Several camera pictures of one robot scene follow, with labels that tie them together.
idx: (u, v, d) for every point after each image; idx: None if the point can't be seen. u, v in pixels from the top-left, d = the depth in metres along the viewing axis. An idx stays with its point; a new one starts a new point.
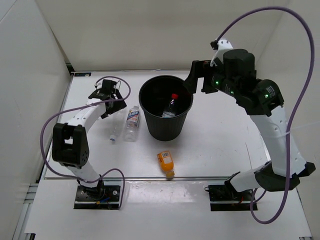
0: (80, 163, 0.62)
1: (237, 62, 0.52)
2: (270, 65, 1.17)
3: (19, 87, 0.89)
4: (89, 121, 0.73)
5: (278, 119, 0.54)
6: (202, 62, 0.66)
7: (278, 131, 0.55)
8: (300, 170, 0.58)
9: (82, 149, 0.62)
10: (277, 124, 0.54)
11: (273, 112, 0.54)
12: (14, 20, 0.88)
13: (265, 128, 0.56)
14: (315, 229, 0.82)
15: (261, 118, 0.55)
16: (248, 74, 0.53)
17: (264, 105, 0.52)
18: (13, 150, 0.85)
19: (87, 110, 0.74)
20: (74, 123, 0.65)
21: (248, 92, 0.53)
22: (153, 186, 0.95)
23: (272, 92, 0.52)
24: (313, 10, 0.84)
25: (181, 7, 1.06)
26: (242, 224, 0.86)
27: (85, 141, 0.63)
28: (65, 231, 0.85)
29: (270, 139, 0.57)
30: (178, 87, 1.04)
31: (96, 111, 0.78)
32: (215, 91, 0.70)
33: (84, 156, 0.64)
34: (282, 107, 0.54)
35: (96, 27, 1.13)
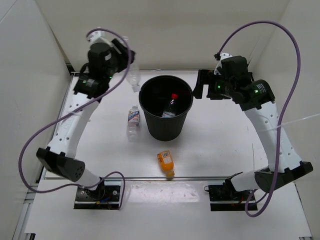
0: (73, 178, 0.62)
1: (231, 64, 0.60)
2: (270, 66, 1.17)
3: (19, 86, 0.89)
4: (76, 135, 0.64)
5: (268, 112, 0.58)
6: (207, 70, 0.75)
7: (268, 124, 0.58)
8: (294, 166, 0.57)
9: (69, 173, 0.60)
10: (266, 117, 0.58)
11: (263, 105, 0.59)
12: (14, 21, 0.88)
13: (257, 122, 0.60)
14: (315, 228, 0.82)
15: (252, 112, 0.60)
16: (241, 74, 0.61)
17: (254, 100, 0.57)
18: (13, 149, 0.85)
19: (71, 121, 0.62)
20: (56, 150, 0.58)
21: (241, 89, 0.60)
22: (153, 187, 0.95)
23: (263, 88, 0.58)
24: (313, 11, 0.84)
25: (181, 8, 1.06)
26: (242, 224, 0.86)
27: (71, 166, 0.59)
28: (65, 231, 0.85)
29: (262, 133, 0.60)
30: (178, 87, 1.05)
31: (82, 117, 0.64)
32: (220, 98, 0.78)
33: (77, 172, 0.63)
34: (273, 103, 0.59)
35: (96, 27, 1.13)
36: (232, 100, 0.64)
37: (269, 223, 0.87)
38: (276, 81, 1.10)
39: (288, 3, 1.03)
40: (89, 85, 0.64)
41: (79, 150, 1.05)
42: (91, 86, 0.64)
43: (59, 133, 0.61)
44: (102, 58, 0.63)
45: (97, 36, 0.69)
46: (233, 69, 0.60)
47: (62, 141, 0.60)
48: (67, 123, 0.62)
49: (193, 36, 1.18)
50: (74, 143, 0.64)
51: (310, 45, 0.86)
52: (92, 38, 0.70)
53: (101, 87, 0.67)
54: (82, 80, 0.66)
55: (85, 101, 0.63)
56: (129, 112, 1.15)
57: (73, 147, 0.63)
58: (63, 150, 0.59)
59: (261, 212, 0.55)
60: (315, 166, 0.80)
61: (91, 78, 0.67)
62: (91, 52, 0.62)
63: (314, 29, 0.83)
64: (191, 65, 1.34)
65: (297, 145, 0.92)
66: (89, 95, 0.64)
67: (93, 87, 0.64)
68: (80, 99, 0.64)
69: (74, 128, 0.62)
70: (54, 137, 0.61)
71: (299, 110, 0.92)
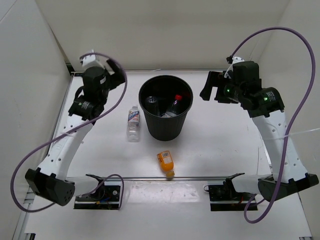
0: (63, 204, 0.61)
1: (243, 69, 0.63)
2: (270, 66, 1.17)
3: (19, 86, 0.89)
4: (70, 156, 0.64)
5: (276, 121, 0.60)
6: (217, 73, 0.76)
7: (275, 133, 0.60)
8: (298, 177, 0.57)
9: (61, 196, 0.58)
10: (274, 125, 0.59)
11: (272, 113, 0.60)
12: (14, 20, 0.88)
13: (264, 130, 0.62)
14: (315, 228, 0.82)
15: (260, 119, 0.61)
16: (251, 80, 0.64)
17: (262, 107, 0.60)
18: (13, 149, 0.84)
19: (64, 142, 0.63)
20: (46, 172, 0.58)
21: (251, 95, 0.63)
22: (153, 187, 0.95)
23: (272, 96, 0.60)
24: (313, 11, 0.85)
25: (181, 8, 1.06)
26: (242, 224, 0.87)
27: (61, 188, 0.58)
28: (65, 231, 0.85)
29: (269, 141, 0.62)
30: (181, 89, 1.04)
31: (76, 139, 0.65)
32: (226, 101, 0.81)
33: (67, 196, 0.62)
34: (282, 111, 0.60)
35: (96, 27, 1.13)
36: (241, 105, 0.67)
37: (269, 223, 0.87)
38: (276, 81, 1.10)
39: (288, 3, 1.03)
40: (85, 107, 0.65)
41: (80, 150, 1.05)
42: (87, 108, 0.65)
43: (51, 155, 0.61)
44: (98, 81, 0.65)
45: (91, 60, 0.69)
46: (244, 74, 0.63)
47: (55, 163, 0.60)
48: (61, 144, 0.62)
49: (194, 36, 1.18)
50: (66, 165, 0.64)
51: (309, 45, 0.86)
52: (84, 62, 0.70)
53: (96, 109, 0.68)
54: (77, 102, 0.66)
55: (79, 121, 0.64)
56: (129, 112, 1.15)
57: (65, 167, 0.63)
58: (54, 172, 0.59)
59: (263, 217, 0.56)
60: (315, 165, 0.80)
61: (87, 100, 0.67)
62: (87, 77, 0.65)
63: (314, 29, 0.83)
64: (191, 65, 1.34)
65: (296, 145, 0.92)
66: (84, 116, 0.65)
67: (88, 109, 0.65)
68: (74, 120, 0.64)
69: (66, 149, 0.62)
70: (47, 157, 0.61)
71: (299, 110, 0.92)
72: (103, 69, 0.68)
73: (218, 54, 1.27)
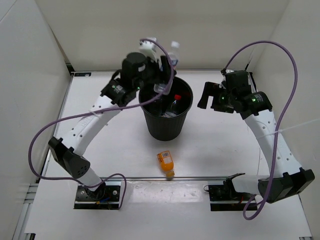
0: (75, 176, 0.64)
1: (232, 76, 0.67)
2: (270, 66, 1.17)
3: (19, 86, 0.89)
4: (91, 135, 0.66)
5: (266, 118, 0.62)
6: (213, 83, 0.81)
7: (266, 129, 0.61)
8: (292, 171, 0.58)
9: (75, 168, 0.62)
10: (264, 122, 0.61)
11: (260, 113, 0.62)
12: (14, 20, 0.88)
13: (256, 129, 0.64)
14: (316, 228, 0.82)
15: (251, 119, 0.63)
16: (242, 86, 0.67)
17: (251, 107, 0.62)
18: (12, 149, 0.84)
19: (89, 121, 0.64)
20: (67, 143, 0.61)
21: (241, 98, 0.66)
22: (153, 187, 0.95)
23: (260, 98, 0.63)
24: (313, 10, 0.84)
25: (181, 7, 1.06)
26: (242, 223, 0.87)
27: (78, 161, 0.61)
28: (65, 231, 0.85)
29: (261, 140, 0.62)
30: (181, 88, 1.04)
31: (101, 120, 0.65)
32: (222, 110, 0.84)
33: (81, 170, 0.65)
34: (270, 110, 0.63)
35: (96, 27, 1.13)
36: (234, 109, 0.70)
37: (269, 223, 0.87)
38: (276, 81, 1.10)
39: (288, 3, 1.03)
40: (117, 91, 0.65)
41: None
42: (119, 92, 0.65)
43: (74, 128, 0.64)
44: (135, 67, 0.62)
45: (149, 49, 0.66)
46: (234, 79, 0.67)
47: (76, 139, 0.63)
48: (85, 122, 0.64)
49: (193, 36, 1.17)
50: (85, 144, 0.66)
51: (309, 45, 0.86)
52: (142, 45, 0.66)
53: (128, 96, 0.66)
54: (111, 85, 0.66)
55: (109, 105, 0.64)
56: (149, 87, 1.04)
57: (83, 146, 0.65)
58: (72, 146, 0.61)
59: (259, 213, 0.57)
60: (314, 166, 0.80)
61: (121, 84, 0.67)
62: (126, 61, 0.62)
63: (314, 29, 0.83)
64: (191, 65, 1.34)
65: (297, 145, 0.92)
66: (113, 100, 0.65)
67: (119, 94, 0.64)
68: (103, 102, 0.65)
69: (89, 127, 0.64)
70: (69, 131, 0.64)
71: (298, 111, 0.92)
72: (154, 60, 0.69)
73: (218, 54, 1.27)
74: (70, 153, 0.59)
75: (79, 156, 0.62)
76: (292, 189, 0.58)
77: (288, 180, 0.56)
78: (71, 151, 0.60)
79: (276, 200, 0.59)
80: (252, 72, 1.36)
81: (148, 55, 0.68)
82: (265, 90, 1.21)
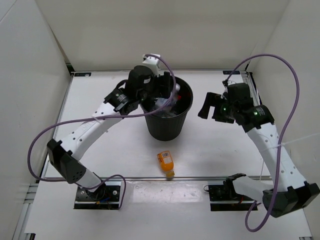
0: (69, 181, 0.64)
1: (235, 89, 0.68)
2: (270, 66, 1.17)
3: (19, 86, 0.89)
4: (91, 140, 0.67)
5: (268, 132, 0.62)
6: (214, 94, 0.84)
7: (269, 142, 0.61)
8: (296, 185, 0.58)
9: (71, 173, 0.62)
10: (266, 136, 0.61)
11: (263, 126, 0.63)
12: (15, 20, 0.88)
13: (258, 142, 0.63)
14: (316, 228, 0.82)
15: (253, 133, 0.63)
16: (243, 99, 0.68)
17: (253, 121, 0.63)
18: (13, 149, 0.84)
19: (90, 126, 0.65)
20: (66, 147, 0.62)
21: (243, 112, 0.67)
22: (153, 187, 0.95)
23: (262, 111, 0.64)
24: (313, 10, 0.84)
25: (181, 7, 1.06)
26: (242, 223, 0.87)
27: (74, 166, 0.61)
28: (65, 231, 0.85)
29: (264, 153, 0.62)
30: (181, 88, 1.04)
31: (102, 126, 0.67)
32: (223, 120, 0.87)
33: (76, 176, 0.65)
34: (272, 123, 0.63)
35: (96, 27, 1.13)
36: (235, 121, 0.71)
37: (269, 223, 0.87)
38: (276, 81, 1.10)
39: (288, 4, 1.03)
40: (121, 99, 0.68)
41: None
42: (122, 101, 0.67)
43: (75, 132, 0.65)
44: (141, 79, 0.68)
45: (153, 63, 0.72)
46: (236, 93, 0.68)
47: (74, 143, 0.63)
48: (86, 126, 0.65)
49: (194, 36, 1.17)
50: (84, 149, 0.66)
51: (309, 46, 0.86)
52: (147, 60, 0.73)
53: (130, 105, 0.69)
54: (115, 93, 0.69)
55: (112, 113, 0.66)
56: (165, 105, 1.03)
57: (82, 151, 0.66)
58: (71, 149, 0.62)
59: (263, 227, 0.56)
60: (315, 166, 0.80)
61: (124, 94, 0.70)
62: (133, 73, 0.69)
63: (314, 29, 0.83)
64: (191, 65, 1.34)
65: (297, 145, 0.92)
66: (116, 108, 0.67)
67: (122, 102, 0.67)
68: (106, 109, 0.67)
69: (89, 132, 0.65)
70: (70, 135, 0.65)
71: (298, 111, 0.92)
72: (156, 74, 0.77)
73: (218, 54, 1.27)
74: (67, 156, 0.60)
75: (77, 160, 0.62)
76: (297, 204, 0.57)
77: (293, 194, 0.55)
78: (69, 153, 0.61)
79: (280, 214, 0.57)
80: (252, 72, 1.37)
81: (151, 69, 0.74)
82: (265, 90, 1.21)
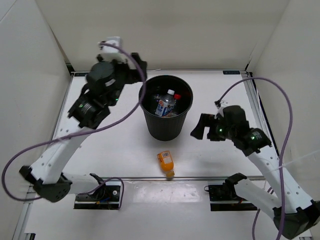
0: (53, 201, 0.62)
1: (231, 114, 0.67)
2: (270, 65, 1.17)
3: (19, 86, 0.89)
4: (63, 161, 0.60)
5: (268, 155, 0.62)
6: (208, 114, 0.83)
7: (270, 164, 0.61)
8: (305, 205, 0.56)
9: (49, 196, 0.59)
10: (267, 159, 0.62)
11: (262, 149, 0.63)
12: (14, 20, 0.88)
13: (260, 166, 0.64)
14: (316, 228, 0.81)
15: (253, 157, 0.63)
16: (240, 123, 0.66)
17: (252, 145, 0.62)
18: (12, 150, 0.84)
19: (56, 148, 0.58)
20: (36, 175, 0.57)
21: (242, 137, 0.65)
22: (153, 186, 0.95)
23: (259, 135, 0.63)
24: (313, 10, 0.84)
25: (181, 7, 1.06)
26: (242, 223, 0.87)
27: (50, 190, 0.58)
28: (65, 231, 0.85)
29: (267, 176, 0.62)
30: (182, 89, 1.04)
31: (70, 144, 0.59)
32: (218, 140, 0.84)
33: (58, 194, 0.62)
34: (269, 145, 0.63)
35: (96, 27, 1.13)
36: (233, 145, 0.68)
37: (269, 223, 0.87)
38: (276, 81, 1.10)
39: (288, 3, 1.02)
40: (83, 111, 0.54)
41: (80, 154, 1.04)
42: (86, 113, 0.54)
43: (43, 157, 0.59)
44: (102, 83, 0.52)
45: (112, 52, 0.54)
46: (233, 117, 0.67)
47: (45, 170, 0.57)
48: (52, 149, 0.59)
49: (194, 36, 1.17)
50: (60, 169, 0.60)
51: (310, 45, 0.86)
52: (103, 49, 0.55)
53: (100, 114, 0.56)
54: (78, 103, 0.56)
55: (76, 130, 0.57)
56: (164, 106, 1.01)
57: (58, 172, 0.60)
58: (42, 177, 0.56)
59: None
60: (315, 166, 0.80)
61: (89, 101, 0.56)
62: (90, 76, 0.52)
63: (315, 28, 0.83)
64: (191, 65, 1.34)
65: (297, 145, 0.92)
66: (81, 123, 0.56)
67: (88, 115, 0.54)
68: (70, 125, 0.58)
69: (58, 155, 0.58)
70: (39, 160, 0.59)
71: (298, 111, 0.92)
72: (125, 61, 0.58)
73: (218, 54, 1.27)
74: (39, 186, 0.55)
75: (51, 186, 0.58)
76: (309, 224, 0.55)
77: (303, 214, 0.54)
78: (40, 183, 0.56)
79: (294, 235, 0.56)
80: (252, 72, 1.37)
81: (114, 58, 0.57)
82: (265, 90, 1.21)
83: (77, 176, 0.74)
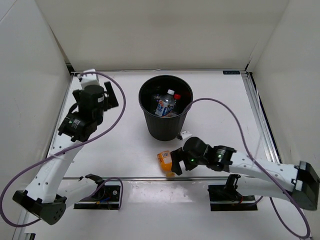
0: (52, 222, 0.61)
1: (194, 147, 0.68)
2: (270, 65, 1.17)
3: (19, 86, 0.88)
4: (58, 178, 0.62)
5: (240, 158, 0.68)
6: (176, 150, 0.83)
7: (246, 161, 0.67)
8: (294, 174, 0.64)
9: (49, 216, 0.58)
10: (242, 163, 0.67)
11: (233, 158, 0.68)
12: (14, 20, 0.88)
13: (242, 171, 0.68)
14: (316, 228, 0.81)
15: (232, 168, 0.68)
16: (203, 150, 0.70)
17: (225, 162, 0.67)
18: (13, 150, 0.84)
19: (51, 165, 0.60)
20: (33, 196, 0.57)
21: (214, 160, 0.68)
22: (153, 186, 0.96)
23: (221, 150, 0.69)
24: (313, 10, 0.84)
25: (181, 7, 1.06)
26: (242, 222, 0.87)
27: (49, 209, 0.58)
28: (65, 231, 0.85)
29: (252, 173, 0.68)
30: (181, 89, 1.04)
31: (65, 160, 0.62)
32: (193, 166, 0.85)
33: (57, 215, 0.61)
34: (235, 151, 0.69)
35: (96, 27, 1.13)
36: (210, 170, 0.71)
37: (269, 223, 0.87)
38: (276, 81, 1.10)
39: (288, 3, 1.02)
40: (76, 124, 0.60)
41: (80, 155, 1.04)
42: (77, 127, 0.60)
43: (38, 177, 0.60)
44: (96, 98, 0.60)
45: (93, 79, 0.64)
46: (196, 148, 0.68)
47: (42, 188, 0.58)
48: (48, 167, 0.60)
49: (193, 36, 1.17)
50: (56, 187, 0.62)
51: (310, 45, 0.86)
52: (83, 79, 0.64)
53: (88, 128, 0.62)
54: (67, 121, 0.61)
55: (69, 144, 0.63)
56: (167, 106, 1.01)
57: (54, 190, 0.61)
58: (40, 196, 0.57)
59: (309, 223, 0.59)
60: (315, 166, 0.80)
61: (78, 117, 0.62)
62: (84, 92, 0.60)
63: (315, 28, 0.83)
64: (190, 65, 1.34)
65: (297, 145, 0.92)
66: (74, 136, 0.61)
67: (79, 128, 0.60)
68: (63, 141, 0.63)
69: (54, 173, 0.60)
70: (34, 180, 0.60)
71: (298, 111, 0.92)
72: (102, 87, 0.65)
73: (218, 54, 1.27)
74: (38, 205, 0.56)
75: (50, 205, 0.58)
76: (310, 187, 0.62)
77: None
78: (39, 202, 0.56)
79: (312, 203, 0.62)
80: (252, 72, 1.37)
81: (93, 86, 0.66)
82: (265, 90, 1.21)
83: (72, 188, 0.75)
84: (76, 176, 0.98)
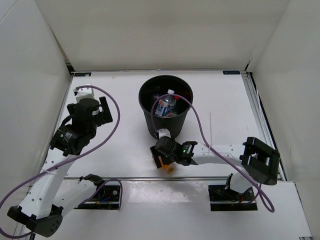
0: (48, 234, 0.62)
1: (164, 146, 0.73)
2: (270, 65, 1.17)
3: (19, 86, 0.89)
4: (53, 192, 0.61)
5: (199, 148, 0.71)
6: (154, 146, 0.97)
7: (204, 149, 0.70)
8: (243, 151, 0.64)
9: (44, 229, 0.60)
10: (200, 152, 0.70)
11: (195, 150, 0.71)
12: (15, 20, 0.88)
13: (204, 160, 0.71)
14: (316, 228, 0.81)
15: (197, 161, 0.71)
16: (172, 147, 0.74)
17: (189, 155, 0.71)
18: (13, 150, 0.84)
19: (44, 181, 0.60)
20: (27, 212, 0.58)
21: (181, 156, 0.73)
22: (153, 186, 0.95)
23: (187, 145, 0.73)
24: (313, 10, 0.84)
25: (181, 7, 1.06)
26: (241, 222, 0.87)
27: (45, 222, 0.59)
28: (65, 231, 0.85)
29: (212, 159, 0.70)
30: (181, 89, 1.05)
31: (58, 175, 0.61)
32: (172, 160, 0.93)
33: (53, 227, 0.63)
34: (196, 143, 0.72)
35: (96, 27, 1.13)
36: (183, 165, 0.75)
37: (269, 223, 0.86)
38: (276, 81, 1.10)
39: (288, 3, 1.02)
40: (68, 137, 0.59)
41: None
42: (68, 140, 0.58)
43: (32, 192, 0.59)
44: (90, 111, 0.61)
45: (87, 93, 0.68)
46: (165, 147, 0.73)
47: (35, 204, 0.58)
48: (40, 183, 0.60)
49: (193, 36, 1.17)
50: (50, 201, 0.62)
51: (310, 45, 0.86)
52: (78, 93, 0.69)
53: (81, 140, 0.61)
54: (59, 133, 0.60)
55: (62, 159, 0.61)
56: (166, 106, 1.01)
57: (50, 204, 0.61)
58: (34, 213, 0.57)
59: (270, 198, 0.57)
60: (315, 166, 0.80)
61: (70, 130, 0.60)
62: (80, 105, 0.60)
63: (315, 28, 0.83)
64: (190, 65, 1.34)
65: (297, 145, 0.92)
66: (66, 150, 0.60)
67: (71, 141, 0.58)
68: (55, 156, 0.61)
69: (47, 188, 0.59)
70: (28, 196, 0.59)
71: (298, 111, 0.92)
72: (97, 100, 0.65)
73: (218, 54, 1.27)
74: (32, 222, 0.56)
75: (45, 220, 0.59)
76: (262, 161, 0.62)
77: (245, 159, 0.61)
78: (33, 218, 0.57)
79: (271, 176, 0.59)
80: (252, 72, 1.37)
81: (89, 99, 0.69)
82: (265, 90, 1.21)
83: (68, 195, 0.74)
84: (76, 177, 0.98)
